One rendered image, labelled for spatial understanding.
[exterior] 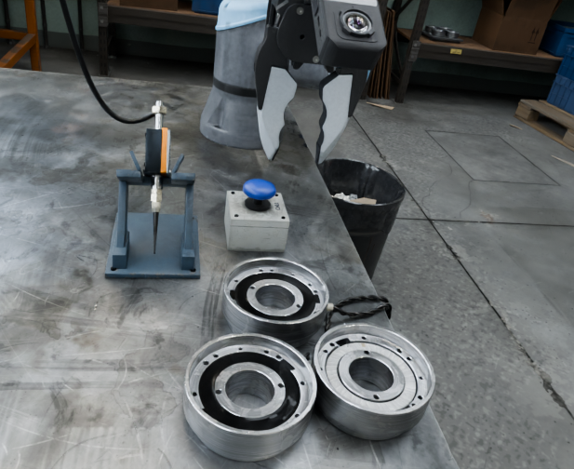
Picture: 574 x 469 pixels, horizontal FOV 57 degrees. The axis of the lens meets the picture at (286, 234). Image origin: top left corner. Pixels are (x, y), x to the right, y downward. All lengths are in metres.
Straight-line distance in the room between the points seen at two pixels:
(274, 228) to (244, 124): 0.31
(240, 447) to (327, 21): 0.31
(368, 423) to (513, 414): 1.34
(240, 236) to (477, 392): 1.26
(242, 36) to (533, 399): 1.40
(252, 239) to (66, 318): 0.23
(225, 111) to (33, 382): 0.57
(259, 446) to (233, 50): 0.64
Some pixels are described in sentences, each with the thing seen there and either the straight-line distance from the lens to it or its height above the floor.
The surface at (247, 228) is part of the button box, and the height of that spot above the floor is 0.83.
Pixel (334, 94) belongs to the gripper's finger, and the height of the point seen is 1.02.
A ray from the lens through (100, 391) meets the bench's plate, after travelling 0.48.
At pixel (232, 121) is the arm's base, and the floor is 0.84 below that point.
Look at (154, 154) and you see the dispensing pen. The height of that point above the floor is 0.92.
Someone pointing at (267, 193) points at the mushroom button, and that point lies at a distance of 0.63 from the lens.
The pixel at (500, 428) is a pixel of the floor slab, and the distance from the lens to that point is 1.71.
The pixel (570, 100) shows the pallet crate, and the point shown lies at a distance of 4.59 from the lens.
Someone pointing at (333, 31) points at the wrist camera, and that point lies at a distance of 0.40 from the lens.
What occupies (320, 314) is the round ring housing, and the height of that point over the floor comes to 0.84.
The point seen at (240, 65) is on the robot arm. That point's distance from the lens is 0.89.
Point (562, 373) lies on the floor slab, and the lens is 2.01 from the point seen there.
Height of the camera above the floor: 1.16
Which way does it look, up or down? 32 degrees down
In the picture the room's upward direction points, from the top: 10 degrees clockwise
